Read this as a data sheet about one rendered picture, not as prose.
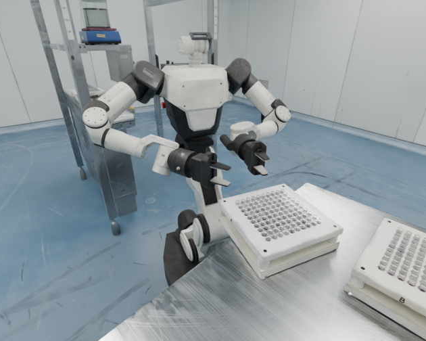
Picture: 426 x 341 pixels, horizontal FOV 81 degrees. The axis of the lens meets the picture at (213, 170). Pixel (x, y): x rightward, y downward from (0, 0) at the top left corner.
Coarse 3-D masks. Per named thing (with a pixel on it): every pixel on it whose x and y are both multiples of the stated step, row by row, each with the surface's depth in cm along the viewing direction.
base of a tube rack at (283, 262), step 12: (228, 228) 71; (240, 240) 66; (252, 252) 62; (300, 252) 62; (312, 252) 63; (324, 252) 65; (252, 264) 61; (276, 264) 59; (288, 264) 60; (264, 276) 58
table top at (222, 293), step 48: (192, 288) 56; (240, 288) 56; (288, 288) 56; (336, 288) 56; (144, 336) 47; (192, 336) 47; (240, 336) 47; (288, 336) 47; (336, 336) 47; (384, 336) 47
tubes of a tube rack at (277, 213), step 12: (252, 204) 71; (264, 204) 72; (276, 204) 72; (288, 204) 71; (264, 216) 67; (276, 216) 68; (288, 216) 68; (300, 216) 67; (264, 228) 63; (276, 228) 63; (288, 228) 63
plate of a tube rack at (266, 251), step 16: (256, 192) 78; (288, 192) 78; (224, 208) 71; (288, 208) 71; (240, 224) 65; (320, 224) 65; (336, 224) 65; (256, 240) 60; (272, 240) 60; (288, 240) 60; (304, 240) 60; (320, 240) 61; (272, 256) 56
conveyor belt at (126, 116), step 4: (68, 92) 248; (124, 112) 181; (128, 112) 181; (120, 116) 174; (124, 116) 175; (128, 116) 176; (132, 116) 178; (116, 120) 172; (120, 120) 174; (124, 120) 176; (128, 120) 178
